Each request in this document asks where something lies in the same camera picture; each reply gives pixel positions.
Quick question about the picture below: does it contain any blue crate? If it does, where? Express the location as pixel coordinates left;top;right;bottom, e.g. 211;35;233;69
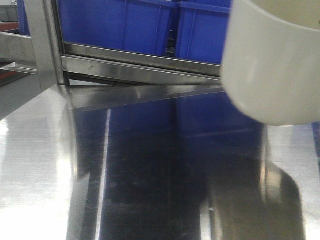
16;0;30;36
175;0;232;65
57;0;178;56

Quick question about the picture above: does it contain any blue crate right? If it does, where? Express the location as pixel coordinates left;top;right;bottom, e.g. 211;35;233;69
175;0;232;65

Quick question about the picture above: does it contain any stainless steel shelf frame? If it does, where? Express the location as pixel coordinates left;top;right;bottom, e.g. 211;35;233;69
0;0;222;90

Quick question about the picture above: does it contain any blue crate far left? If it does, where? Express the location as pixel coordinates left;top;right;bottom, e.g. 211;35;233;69
16;0;30;36

